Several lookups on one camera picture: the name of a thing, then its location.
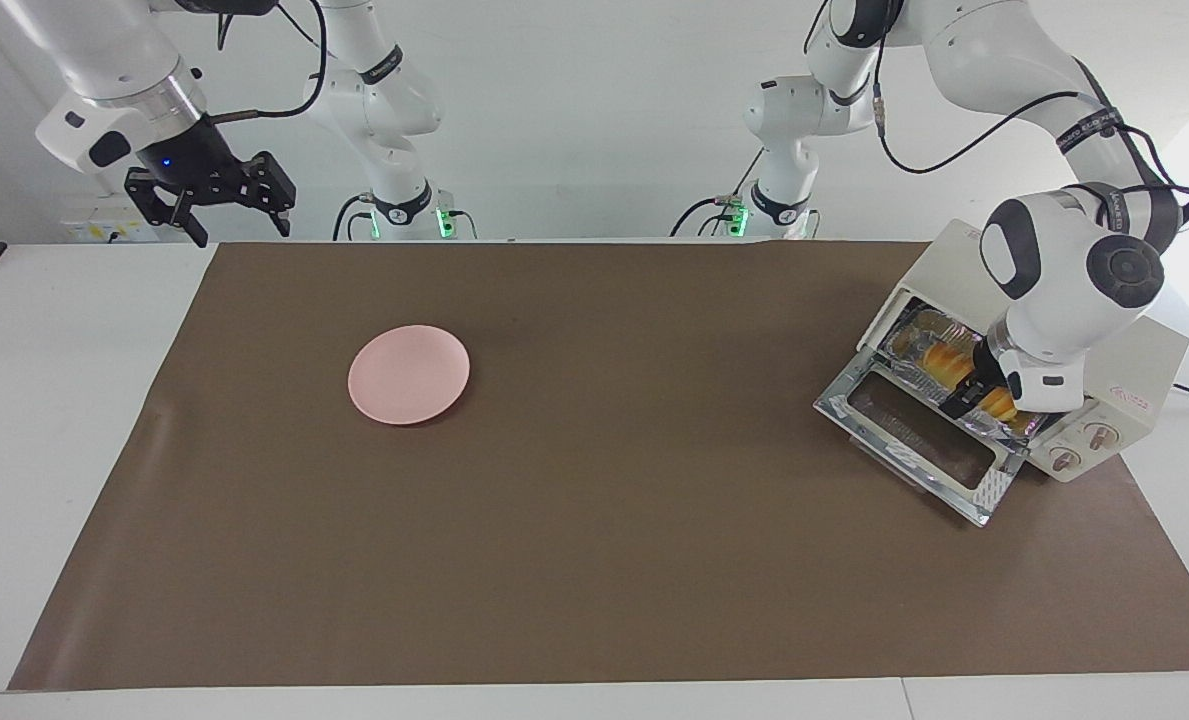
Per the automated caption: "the brown table mat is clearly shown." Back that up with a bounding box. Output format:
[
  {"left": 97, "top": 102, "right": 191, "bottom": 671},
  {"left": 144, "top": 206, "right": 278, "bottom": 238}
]
[{"left": 7, "top": 240, "right": 1189, "bottom": 691}]

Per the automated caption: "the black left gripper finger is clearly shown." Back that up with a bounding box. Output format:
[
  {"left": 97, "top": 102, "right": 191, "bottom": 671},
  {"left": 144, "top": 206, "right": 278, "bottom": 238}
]
[{"left": 942, "top": 380, "right": 991, "bottom": 417}]

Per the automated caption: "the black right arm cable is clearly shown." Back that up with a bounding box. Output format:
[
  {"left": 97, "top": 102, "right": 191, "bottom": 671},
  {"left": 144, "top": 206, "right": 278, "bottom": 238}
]
[{"left": 209, "top": 0, "right": 327, "bottom": 123}]

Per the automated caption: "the pink round plate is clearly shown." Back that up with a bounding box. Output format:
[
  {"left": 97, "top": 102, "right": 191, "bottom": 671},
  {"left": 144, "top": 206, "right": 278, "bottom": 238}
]
[{"left": 347, "top": 325, "right": 472, "bottom": 427}]

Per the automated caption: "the glass oven door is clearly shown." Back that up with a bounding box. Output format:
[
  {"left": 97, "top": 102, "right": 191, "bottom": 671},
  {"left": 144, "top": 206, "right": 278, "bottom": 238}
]
[{"left": 814, "top": 352, "right": 1025, "bottom": 528}]

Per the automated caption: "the black right base cable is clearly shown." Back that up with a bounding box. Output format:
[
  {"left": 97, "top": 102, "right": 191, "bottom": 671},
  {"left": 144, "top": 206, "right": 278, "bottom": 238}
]
[{"left": 332, "top": 193, "right": 375, "bottom": 241}]

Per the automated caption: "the cream toaster oven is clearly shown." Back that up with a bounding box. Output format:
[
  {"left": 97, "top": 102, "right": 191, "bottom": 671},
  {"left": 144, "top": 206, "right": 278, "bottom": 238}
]
[{"left": 814, "top": 218, "right": 1189, "bottom": 528}]

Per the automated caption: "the black base cable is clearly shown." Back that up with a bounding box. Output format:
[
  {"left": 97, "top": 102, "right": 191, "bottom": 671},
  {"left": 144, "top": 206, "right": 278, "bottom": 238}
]
[
  {"left": 332, "top": 193, "right": 375, "bottom": 241},
  {"left": 669, "top": 150, "right": 767, "bottom": 238}
]

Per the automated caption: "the yellow twisted bread loaf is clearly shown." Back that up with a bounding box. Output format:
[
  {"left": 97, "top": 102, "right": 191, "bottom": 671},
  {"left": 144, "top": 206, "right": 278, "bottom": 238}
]
[{"left": 912, "top": 330, "right": 1018, "bottom": 426}]

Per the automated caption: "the white wall socket box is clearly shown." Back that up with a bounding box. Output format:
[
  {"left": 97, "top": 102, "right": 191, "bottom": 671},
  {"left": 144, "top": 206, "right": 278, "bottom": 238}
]
[{"left": 62, "top": 193, "right": 170, "bottom": 243}]

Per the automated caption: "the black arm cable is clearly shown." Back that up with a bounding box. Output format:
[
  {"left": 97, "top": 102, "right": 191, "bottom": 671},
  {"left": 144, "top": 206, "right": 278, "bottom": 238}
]
[
  {"left": 209, "top": 0, "right": 327, "bottom": 123},
  {"left": 869, "top": 40, "right": 1189, "bottom": 201}
]

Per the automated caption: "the aluminium foil tray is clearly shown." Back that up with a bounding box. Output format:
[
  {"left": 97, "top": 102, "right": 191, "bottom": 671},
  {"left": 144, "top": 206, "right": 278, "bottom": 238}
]
[{"left": 879, "top": 308, "right": 1050, "bottom": 441}]

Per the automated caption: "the black left base cable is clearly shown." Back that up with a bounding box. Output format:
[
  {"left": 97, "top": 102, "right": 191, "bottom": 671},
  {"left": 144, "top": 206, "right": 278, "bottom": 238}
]
[{"left": 669, "top": 150, "right": 767, "bottom": 238}]

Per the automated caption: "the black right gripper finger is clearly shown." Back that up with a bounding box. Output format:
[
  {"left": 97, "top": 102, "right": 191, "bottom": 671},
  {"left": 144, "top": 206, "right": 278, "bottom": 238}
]
[
  {"left": 244, "top": 152, "right": 297, "bottom": 238},
  {"left": 124, "top": 168, "right": 210, "bottom": 248}
]

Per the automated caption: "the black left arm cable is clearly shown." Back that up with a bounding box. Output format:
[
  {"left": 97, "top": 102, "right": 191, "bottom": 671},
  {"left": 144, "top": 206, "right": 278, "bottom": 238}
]
[{"left": 869, "top": 40, "right": 1189, "bottom": 201}]

